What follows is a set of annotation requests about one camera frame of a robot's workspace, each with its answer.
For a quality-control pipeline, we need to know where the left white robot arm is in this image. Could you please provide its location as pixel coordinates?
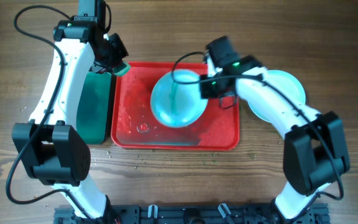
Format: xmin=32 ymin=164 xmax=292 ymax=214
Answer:
xmin=6 ymin=20 xmax=130 ymax=223

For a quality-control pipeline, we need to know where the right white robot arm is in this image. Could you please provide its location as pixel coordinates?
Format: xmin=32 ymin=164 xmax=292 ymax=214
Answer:
xmin=201 ymin=60 xmax=350 ymax=223

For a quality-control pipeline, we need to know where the black tray with green water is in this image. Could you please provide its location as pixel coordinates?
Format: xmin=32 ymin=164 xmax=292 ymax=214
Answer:
xmin=76 ymin=72 xmax=112 ymax=144

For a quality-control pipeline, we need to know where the green yellow scrub sponge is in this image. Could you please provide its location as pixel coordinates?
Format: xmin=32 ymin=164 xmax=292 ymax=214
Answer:
xmin=113 ymin=62 xmax=131 ymax=77

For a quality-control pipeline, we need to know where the red plastic tray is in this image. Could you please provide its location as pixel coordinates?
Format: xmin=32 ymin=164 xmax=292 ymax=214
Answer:
xmin=111 ymin=61 xmax=240 ymax=151

